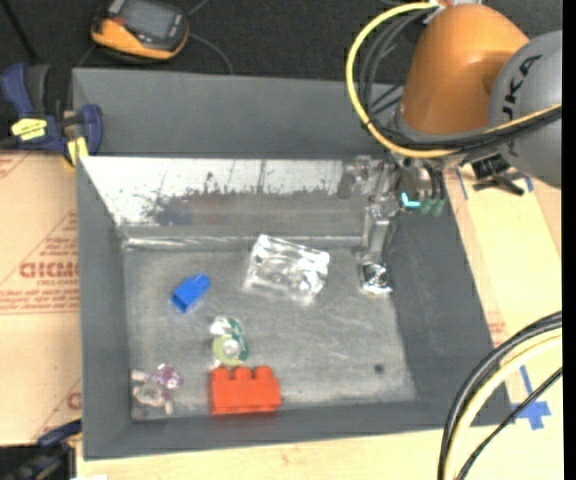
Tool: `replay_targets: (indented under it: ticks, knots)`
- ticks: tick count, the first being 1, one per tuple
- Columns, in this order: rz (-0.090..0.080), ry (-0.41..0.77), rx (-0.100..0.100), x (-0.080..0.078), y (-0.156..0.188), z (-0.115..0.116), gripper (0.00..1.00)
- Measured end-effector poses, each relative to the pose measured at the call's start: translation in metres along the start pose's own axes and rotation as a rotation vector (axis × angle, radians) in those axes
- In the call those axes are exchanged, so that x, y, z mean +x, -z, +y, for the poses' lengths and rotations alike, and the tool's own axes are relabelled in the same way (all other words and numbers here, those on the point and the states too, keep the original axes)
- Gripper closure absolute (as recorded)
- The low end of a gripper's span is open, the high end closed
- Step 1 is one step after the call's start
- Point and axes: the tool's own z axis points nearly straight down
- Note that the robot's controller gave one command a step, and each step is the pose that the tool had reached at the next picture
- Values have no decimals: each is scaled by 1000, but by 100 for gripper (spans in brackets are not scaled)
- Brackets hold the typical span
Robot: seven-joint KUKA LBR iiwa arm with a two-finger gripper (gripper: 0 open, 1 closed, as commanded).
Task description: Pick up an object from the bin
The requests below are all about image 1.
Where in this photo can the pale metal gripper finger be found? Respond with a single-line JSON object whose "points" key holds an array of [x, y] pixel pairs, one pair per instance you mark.
{"points": [[384, 240], [371, 238]]}

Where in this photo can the shiny silver foil object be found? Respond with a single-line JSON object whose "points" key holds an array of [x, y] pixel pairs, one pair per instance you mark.
{"points": [[375, 279]]}

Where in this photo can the clear plastic packet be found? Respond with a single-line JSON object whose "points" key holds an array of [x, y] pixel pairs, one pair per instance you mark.
{"points": [[288, 268]]}

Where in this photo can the grey metal bin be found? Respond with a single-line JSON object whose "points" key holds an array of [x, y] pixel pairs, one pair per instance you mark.
{"points": [[278, 333]]}

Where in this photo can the green and white tape dispenser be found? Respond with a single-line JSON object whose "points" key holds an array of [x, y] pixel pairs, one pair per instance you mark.
{"points": [[229, 348]]}

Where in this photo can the blue plastic cap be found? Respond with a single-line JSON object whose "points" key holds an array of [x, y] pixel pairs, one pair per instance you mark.
{"points": [[190, 292]]}

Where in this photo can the red toy brick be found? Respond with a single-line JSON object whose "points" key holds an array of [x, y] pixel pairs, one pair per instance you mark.
{"points": [[243, 393]]}

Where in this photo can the clear purple toy figure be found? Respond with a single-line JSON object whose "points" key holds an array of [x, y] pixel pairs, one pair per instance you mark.
{"points": [[160, 385]]}

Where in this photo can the brown cardboard board red print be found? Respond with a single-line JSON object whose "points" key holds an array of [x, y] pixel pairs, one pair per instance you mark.
{"points": [[28, 278]]}

